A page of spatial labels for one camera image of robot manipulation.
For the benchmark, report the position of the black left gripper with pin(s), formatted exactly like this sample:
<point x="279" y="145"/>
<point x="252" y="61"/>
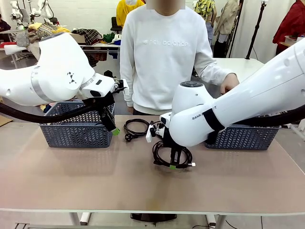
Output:
<point x="104" y="102"/>

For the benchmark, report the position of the black office chair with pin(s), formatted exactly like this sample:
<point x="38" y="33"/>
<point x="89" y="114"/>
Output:
<point x="114" y="23"/>

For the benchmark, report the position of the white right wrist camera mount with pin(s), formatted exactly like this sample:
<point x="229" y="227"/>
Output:
<point x="149" y="134"/>

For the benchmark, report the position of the person in white sweatshirt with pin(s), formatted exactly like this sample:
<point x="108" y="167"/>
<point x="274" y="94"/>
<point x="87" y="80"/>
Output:
<point x="162" y="71"/>

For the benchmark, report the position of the red jacket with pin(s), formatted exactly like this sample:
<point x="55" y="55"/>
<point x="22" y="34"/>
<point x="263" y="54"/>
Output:
<point x="293" y="21"/>

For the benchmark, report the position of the yellow patterned shirt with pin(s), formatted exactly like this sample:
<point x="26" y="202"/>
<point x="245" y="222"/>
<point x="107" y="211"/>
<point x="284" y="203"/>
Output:
<point x="207" y="7"/>

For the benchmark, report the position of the person's left forearm white sleeve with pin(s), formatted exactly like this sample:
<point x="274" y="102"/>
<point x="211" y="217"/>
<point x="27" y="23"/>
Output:
<point x="209" y="71"/>

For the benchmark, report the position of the cardboard box among clothes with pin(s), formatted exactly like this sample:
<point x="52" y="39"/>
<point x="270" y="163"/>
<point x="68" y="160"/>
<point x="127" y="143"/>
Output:
<point x="79" y="38"/>

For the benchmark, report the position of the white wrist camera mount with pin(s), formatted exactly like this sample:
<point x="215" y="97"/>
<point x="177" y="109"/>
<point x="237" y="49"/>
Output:
<point x="126" y="91"/>
<point x="149" y="134"/>

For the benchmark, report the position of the green garment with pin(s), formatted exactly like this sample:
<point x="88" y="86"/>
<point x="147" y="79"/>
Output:
<point x="109" y="38"/>

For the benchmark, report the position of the flat cardboard piece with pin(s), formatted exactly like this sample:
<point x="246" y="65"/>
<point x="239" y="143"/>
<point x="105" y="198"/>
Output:
<point x="4" y="121"/>

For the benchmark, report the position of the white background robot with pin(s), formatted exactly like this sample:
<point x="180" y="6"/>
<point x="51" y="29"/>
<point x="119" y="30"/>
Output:
<point x="16" y="7"/>
<point x="45" y="4"/>

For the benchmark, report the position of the person's right hand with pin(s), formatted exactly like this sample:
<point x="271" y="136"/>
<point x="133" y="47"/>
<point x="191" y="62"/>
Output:
<point x="130" y="110"/>

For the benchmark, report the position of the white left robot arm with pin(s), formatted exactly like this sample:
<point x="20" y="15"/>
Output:
<point x="52" y="78"/>

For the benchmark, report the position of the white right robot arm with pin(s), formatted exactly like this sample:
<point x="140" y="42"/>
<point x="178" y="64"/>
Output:
<point x="250" y="95"/>

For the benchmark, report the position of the yellow hoodie on mannequin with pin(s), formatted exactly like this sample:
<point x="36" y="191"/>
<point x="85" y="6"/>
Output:
<point x="121" y="14"/>

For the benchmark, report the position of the white clothes table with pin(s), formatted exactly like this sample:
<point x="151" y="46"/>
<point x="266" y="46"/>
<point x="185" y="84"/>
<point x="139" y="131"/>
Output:
<point x="102" y="46"/>

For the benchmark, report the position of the seated background person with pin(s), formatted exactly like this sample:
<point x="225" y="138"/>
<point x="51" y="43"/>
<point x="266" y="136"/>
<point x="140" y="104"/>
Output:
<point x="4" y="26"/>

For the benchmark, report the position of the blue garment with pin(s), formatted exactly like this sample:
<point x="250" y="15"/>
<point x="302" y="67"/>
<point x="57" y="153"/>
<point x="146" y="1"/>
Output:
<point x="117" y="42"/>

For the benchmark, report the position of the mixed clothes pile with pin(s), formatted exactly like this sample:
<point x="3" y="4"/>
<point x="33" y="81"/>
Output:
<point x="31" y="35"/>

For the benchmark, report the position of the white table leg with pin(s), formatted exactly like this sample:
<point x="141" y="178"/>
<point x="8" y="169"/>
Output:
<point x="84" y="218"/>
<point x="212" y="220"/>

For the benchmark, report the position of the blue-grey plastic lattice basket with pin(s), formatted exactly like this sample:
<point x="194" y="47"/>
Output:
<point x="243" y="138"/>
<point x="76" y="136"/>

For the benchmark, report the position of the black tripod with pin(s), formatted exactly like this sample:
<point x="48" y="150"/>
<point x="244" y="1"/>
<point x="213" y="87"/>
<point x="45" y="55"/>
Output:
<point x="253" y="40"/>

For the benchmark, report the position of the white padded ironing table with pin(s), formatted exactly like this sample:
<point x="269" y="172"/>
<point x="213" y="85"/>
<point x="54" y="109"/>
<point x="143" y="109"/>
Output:
<point x="14" y="48"/>

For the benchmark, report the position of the white box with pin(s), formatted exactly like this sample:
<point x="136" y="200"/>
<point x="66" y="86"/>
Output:
<point x="290" y="40"/>

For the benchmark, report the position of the beige hanging coat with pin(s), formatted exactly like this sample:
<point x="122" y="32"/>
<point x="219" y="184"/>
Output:
<point x="226" y="21"/>

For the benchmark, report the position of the person's left hand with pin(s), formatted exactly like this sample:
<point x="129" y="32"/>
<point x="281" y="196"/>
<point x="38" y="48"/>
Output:
<point x="230" y="82"/>

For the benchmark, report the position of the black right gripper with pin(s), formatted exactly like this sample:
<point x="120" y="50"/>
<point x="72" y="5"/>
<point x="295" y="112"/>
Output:
<point x="169" y="142"/>

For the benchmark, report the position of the yellow cloth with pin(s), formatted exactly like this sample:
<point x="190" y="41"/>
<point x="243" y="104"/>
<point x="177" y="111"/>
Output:
<point x="62" y="29"/>

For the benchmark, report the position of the black base under table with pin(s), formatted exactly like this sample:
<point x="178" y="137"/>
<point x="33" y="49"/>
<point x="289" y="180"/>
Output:
<point x="152" y="216"/>

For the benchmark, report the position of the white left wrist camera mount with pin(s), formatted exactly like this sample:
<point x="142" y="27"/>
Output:
<point x="126" y="91"/>

